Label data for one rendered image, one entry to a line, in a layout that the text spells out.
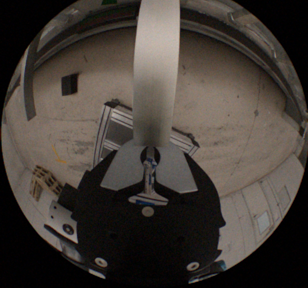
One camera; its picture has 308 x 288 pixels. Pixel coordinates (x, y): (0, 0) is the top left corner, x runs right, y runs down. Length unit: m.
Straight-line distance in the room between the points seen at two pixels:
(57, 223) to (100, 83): 1.02
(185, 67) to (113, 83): 0.62
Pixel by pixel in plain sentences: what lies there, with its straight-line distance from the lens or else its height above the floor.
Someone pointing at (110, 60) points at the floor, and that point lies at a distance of 1.03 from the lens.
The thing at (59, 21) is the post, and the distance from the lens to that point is 0.40.
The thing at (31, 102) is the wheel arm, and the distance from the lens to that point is 0.26.
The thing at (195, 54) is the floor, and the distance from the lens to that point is 1.02.
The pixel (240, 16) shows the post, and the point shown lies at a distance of 0.35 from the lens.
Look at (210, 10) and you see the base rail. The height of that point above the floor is 0.70.
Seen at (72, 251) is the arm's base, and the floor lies 1.07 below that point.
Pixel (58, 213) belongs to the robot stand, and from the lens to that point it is 0.34.
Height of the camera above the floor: 0.94
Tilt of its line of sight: 60 degrees down
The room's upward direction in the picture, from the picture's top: 180 degrees clockwise
